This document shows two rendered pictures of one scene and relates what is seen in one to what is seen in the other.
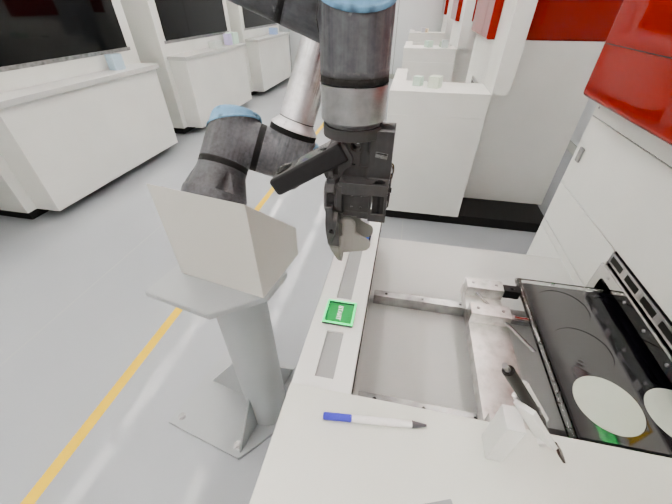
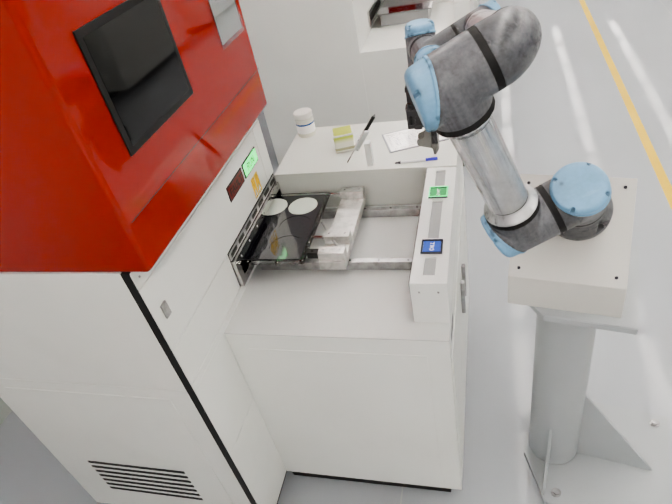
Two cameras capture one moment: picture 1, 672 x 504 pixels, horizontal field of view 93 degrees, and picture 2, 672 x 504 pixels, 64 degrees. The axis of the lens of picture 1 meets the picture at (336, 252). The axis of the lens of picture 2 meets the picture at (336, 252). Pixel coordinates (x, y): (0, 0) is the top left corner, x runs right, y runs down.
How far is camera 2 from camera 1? 1.84 m
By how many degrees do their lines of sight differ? 104
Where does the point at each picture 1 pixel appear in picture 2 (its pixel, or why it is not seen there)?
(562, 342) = (302, 226)
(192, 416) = (641, 424)
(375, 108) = not seen: hidden behind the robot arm
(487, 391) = (356, 207)
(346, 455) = (426, 154)
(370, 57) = not seen: hidden behind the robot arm
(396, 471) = (407, 154)
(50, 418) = not seen: outside the picture
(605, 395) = (300, 208)
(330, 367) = (438, 175)
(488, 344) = (345, 226)
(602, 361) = (288, 221)
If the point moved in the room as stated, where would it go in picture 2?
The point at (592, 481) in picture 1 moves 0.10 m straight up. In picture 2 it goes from (339, 164) to (334, 138)
